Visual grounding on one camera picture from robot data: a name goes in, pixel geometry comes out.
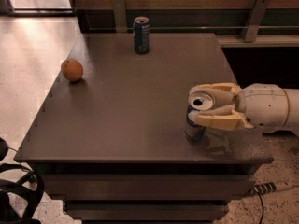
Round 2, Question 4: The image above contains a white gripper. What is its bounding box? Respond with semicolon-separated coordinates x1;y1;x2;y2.
188;83;289;133

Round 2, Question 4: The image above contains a redbull can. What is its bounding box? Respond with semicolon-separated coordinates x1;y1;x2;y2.
185;91;215;142

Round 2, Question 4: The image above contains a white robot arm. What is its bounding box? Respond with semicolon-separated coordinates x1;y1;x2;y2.
187;83;299;134

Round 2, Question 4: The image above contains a dark blue soda can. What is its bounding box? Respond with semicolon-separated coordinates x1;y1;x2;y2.
133;17;150;54

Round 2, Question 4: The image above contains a white power strip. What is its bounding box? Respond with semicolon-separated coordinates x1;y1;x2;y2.
247;181;292;196

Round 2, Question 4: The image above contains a brown drawer cabinet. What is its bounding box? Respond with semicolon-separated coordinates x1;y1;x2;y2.
16;34;272;224

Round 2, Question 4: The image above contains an orange fruit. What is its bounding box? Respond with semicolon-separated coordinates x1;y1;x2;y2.
61;59;83;82

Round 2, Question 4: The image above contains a black chair base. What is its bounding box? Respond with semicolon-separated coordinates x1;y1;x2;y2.
0;137;46;224

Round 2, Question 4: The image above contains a right metal bracket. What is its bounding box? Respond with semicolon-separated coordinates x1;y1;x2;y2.
240;0;270;43

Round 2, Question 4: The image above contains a metal bracket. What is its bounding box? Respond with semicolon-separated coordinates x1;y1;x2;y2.
112;0;127;33
240;0;270;43

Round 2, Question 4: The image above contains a black power cable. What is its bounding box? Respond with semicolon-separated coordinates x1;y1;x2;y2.
254;191;265;224

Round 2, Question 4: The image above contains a left metal bracket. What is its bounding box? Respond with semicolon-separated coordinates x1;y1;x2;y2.
112;0;127;33

